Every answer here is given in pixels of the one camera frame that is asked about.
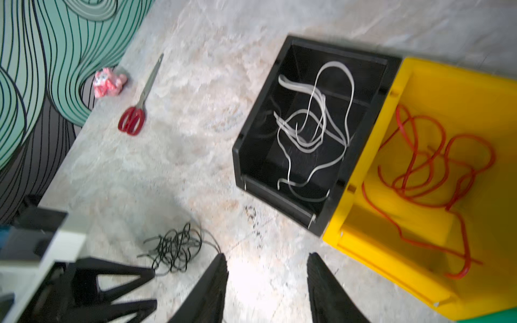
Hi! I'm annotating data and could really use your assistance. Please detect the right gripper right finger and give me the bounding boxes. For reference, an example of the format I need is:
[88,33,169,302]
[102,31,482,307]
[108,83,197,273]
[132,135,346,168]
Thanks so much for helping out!
[307,252,369,323]

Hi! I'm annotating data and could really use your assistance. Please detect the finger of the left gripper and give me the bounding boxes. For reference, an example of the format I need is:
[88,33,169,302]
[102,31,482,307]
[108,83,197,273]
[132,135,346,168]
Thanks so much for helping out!
[72,257,156,303]
[60,300,158,322]

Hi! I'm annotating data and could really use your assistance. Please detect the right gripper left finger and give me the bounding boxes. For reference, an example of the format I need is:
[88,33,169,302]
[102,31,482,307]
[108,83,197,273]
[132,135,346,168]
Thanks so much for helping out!
[169,253,229,323]

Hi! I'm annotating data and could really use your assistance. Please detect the black cable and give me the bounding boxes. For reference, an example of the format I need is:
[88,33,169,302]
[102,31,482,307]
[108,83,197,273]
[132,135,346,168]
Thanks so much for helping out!
[137,221,222,276]

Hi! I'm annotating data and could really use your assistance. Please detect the red cable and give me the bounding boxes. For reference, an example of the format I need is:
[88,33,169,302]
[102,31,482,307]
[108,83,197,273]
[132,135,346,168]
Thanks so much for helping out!
[361,104,497,280]

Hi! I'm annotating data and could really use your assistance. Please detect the white cable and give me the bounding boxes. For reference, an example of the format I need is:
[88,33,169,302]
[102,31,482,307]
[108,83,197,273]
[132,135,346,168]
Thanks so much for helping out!
[273,60,356,203]

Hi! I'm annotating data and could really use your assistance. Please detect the yellow storage bin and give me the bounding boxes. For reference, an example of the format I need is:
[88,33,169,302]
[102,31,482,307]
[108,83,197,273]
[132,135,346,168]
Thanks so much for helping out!
[323,58,516,320]

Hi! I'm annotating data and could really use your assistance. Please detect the green storage bin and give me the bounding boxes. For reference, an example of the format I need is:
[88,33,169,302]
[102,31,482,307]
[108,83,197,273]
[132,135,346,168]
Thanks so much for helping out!
[458,308,517,323]

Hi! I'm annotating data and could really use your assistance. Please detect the pink toy figurine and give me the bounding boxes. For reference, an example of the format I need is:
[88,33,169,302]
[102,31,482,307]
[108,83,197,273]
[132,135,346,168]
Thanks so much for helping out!
[92,67,127,99]

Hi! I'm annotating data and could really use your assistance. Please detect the black storage bin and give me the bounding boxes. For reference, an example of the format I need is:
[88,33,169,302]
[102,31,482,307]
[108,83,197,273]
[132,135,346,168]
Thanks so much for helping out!
[232,36,403,236]

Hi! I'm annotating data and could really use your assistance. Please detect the red handled scissors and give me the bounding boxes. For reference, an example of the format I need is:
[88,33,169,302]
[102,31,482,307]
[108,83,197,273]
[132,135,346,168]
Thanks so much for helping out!
[117,53,164,136]

